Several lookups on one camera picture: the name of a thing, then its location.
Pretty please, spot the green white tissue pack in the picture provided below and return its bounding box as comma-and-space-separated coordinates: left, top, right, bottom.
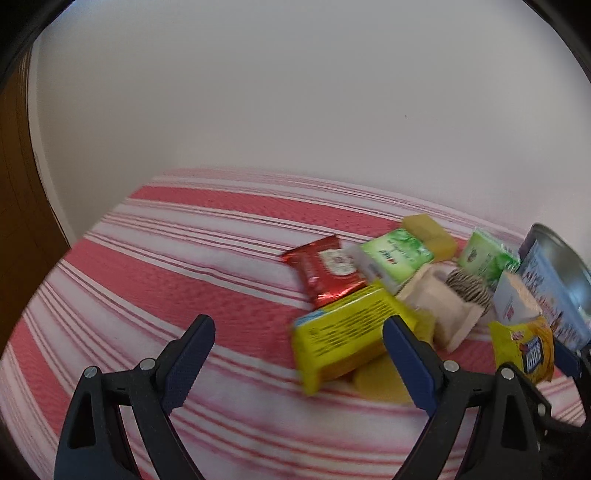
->
346, 228, 434, 295

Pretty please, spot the yellow sponge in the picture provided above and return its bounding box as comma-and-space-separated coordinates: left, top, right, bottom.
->
401, 214, 459, 262
353, 354, 413, 405

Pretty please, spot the blue round cookie tin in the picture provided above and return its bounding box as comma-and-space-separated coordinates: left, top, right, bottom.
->
518, 223, 590, 351

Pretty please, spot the brown wooden door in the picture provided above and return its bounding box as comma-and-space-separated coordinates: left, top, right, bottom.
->
0, 50, 70, 346

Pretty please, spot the white toothpick box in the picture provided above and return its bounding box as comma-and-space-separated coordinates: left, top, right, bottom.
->
492, 271, 542, 325

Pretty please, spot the yellow biscuit packet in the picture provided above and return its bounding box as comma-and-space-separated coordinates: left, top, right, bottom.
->
488, 316, 555, 385

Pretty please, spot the yellow box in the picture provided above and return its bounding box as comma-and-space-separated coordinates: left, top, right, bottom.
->
291, 281, 436, 396

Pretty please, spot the red foil snack packet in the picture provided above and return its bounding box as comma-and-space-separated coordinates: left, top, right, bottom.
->
280, 235, 367, 308

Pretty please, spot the red white striped bedspread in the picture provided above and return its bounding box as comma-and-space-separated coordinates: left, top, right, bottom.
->
1, 169, 527, 479

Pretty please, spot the beige paper pouch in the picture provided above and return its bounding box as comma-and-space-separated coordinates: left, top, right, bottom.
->
397, 264, 484, 353

